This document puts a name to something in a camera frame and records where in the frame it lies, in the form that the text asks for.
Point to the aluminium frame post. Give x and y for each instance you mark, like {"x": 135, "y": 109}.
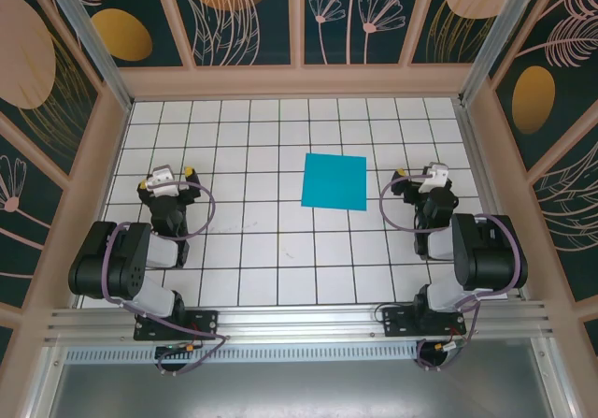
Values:
{"x": 495, "y": 39}
{"x": 89, "y": 44}

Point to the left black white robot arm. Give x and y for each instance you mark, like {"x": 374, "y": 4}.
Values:
{"x": 98, "y": 263}

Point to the aluminium side rail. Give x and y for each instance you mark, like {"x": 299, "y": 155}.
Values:
{"x": 486, "y": 203}

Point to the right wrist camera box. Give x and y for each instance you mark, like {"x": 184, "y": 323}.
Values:
{"x": 433, "y": 179}

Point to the blue paper sheet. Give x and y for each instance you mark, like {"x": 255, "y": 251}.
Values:
{"x": 334, "y": 182}

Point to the small black circuit board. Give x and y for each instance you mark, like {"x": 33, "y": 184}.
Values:
{"x": 180, "y": 349}

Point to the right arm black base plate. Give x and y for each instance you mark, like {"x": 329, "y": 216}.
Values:
{"x": 397, "y": 320}

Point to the grey metal shelf panel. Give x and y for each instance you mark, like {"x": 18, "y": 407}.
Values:
{"x": 299, "y": 390}

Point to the long aluminium mounting rail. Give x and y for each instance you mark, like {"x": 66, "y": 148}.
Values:
{"x": 299, "y": 322}

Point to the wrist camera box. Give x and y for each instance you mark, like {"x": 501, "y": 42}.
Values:
{"x": 433, "y": 179}
{"x": 161, "y": 182}

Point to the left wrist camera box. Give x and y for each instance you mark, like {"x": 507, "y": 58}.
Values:
{"x": 161, "y": 182}

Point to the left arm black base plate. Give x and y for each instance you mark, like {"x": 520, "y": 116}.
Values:
{"x": 201, "y": 322}

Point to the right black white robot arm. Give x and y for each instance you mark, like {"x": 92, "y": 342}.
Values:
{"x": 490, "y": 254}

